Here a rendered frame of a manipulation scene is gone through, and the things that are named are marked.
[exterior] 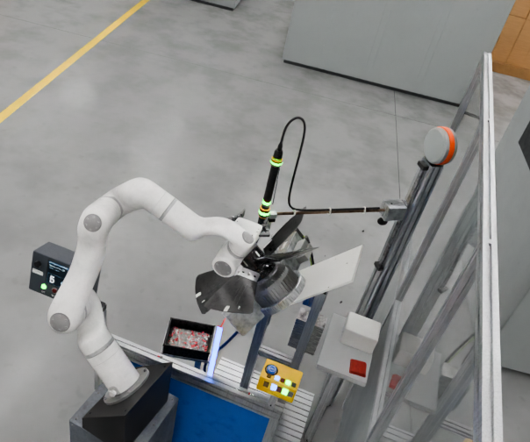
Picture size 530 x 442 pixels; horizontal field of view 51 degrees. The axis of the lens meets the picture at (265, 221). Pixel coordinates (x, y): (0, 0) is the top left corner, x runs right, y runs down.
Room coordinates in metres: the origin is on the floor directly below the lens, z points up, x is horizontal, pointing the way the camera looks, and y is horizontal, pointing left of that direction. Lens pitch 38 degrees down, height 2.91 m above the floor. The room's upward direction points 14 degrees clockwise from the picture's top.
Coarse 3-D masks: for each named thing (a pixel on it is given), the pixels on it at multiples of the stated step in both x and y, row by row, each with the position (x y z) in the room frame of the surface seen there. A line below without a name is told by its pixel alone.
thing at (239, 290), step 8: (232, 280) 1.77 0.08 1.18; (240, 280) 1.77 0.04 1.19; (248, 280) 1.78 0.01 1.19; (224, 288) 1.71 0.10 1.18; (232, 288) 1.72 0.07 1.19; (240, 288) 1.72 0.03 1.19; (248, 288) 1.73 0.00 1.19; (216, 296) 1.66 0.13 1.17; (224, 296) 1.66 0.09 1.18; (232, 296) 1.66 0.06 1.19; (240, 296) 1.67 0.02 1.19; (248, 296) 1.68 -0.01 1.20; (208, 304) 1.62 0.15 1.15; (216, 304) 1.61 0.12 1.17; (224, 304) 1.61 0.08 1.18; (232, 304) 1.62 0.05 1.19; (240, 304) 1.62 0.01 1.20; (248, 304) 1.63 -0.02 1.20; (232, 312) 1.57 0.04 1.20; (240, 312) 1.57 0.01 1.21; (248, 312) 1.57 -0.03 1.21
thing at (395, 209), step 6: (384, 204) 2.08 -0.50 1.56; (390, 204) 2.07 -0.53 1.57; (396, 204) 2.08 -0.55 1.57; (402, 204) 2.09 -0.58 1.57; (408, 204) 2.10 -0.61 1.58; (390, 210) 2.04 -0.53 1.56; (396, 210) 2.05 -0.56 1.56; (402, 210) 2.07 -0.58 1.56; (384, 216) 2.05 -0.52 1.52; (390, 216) 2.05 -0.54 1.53; (396, 216) 2.06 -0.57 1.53; (402, 216) 2.07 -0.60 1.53
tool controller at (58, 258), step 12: (36, 252) 1.58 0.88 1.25; (48, 252) 1.60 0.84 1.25; (60, 252) 1.62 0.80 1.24; (72, 252) 1.65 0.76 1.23; (36, 264) 1.55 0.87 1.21; (48, 264) 1.56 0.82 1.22; (60, 264) 1.55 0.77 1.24; (36, 276) 1.55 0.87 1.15; (60, 276) 1.54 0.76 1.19; (36, 288) 1.53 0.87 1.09; (48, 288) 1.53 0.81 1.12; (96, 288) 1.59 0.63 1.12
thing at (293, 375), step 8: (272, 360) 1.47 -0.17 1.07; (264, 368) 1.43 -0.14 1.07; (280, 368) 1.44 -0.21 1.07; (288, 368) 1.45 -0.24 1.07; (264, 376) 1.39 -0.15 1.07; (272, 376) 1.40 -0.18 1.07; (280, 376) 1.41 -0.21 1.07; (288, 376) 1.42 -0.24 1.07; (296, 376) 1.43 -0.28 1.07; (280, 384) 1.37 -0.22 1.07; (272, 392) 1.37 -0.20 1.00; (296, 392) 1.36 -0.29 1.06; (288, 400) 1.36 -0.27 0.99
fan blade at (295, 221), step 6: (294, 216) 2.07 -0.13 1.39; (300, 216) 2.15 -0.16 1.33; (288, 222) 2.05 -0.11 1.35; (294, 222) 2.12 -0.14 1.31; (300, 222) 2.20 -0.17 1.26; (282, 228) 2.03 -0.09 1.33; (288, 228) 2.09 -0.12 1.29; (294, 228) 2.15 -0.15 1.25; (276, 234) 2.02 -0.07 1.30; (282, 234) 2.06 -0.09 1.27; (288, 234) 2.11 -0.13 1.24; (276, 240) 2.03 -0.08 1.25; (282, 240) 2.07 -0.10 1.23; (276, 246) 2.04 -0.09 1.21
